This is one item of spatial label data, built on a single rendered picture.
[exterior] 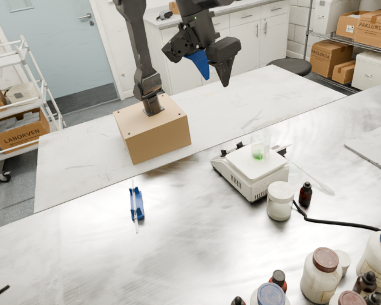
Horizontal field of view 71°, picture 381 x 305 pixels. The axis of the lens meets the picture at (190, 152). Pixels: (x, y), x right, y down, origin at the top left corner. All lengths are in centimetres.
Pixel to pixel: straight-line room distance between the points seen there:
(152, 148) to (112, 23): 270
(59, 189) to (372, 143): 98
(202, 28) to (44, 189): 70
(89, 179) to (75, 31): 266
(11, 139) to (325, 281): 261
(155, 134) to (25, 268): 49
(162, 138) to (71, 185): 33
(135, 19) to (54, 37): 268
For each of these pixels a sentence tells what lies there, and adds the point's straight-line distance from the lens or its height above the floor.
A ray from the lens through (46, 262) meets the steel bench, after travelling 78.
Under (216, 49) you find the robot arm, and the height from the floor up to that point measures 130.
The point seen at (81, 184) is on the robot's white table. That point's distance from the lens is 93.
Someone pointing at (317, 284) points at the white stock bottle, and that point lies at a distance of 56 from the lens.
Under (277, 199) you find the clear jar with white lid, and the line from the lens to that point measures 64.
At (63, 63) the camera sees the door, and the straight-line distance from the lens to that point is 351.
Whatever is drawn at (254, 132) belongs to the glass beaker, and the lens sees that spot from 72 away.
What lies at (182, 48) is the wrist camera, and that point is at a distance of 55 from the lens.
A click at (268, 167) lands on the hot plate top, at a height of 99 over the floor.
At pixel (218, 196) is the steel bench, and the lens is 75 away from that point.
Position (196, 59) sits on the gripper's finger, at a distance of 66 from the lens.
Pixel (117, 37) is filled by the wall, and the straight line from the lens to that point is 351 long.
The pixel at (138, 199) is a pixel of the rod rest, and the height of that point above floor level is 91.
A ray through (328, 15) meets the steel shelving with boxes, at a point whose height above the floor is 75.
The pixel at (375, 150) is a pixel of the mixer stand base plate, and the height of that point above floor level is 91.
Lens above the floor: 145
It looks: 37 degrees down
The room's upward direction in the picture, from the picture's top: 9 degrees counter-clockwise
